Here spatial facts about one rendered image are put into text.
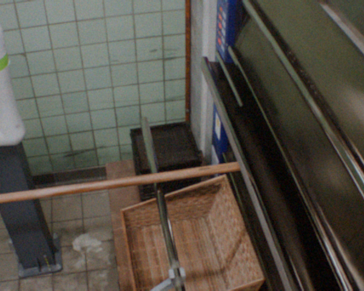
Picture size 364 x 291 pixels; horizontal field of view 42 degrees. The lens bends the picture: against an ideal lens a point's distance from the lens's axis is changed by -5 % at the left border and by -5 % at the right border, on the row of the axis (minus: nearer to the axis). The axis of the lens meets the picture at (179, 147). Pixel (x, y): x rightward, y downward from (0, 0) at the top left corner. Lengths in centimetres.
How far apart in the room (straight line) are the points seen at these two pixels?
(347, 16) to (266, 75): 55
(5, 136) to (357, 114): 130
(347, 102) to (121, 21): 182
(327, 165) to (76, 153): 223
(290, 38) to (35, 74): 184
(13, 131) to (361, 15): 132
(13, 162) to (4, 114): 53
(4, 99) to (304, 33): 106
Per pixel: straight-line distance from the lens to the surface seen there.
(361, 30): 101
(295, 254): 121
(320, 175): 124
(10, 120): 185
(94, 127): 308
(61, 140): 314
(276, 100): 146
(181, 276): 144
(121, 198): 243
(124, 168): 257
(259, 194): 128
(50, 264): 293
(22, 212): 257
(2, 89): 177
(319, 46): 117
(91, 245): 300
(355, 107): 103
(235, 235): 203
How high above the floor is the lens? 238
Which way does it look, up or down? 43 degrees down
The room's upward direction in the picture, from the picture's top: 1 degrees counter-clockwise
